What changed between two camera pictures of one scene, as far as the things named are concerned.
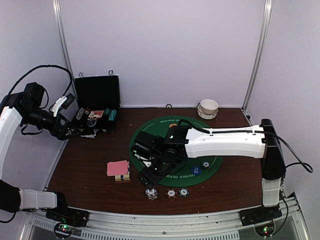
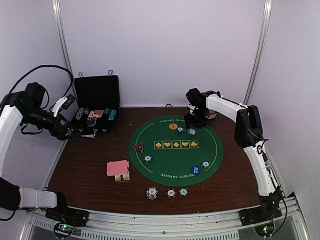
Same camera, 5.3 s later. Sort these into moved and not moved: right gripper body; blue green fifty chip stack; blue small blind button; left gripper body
Moved: right gripper body
Not moved: left gripper body; blue small blind button; blue green fifty chip stack
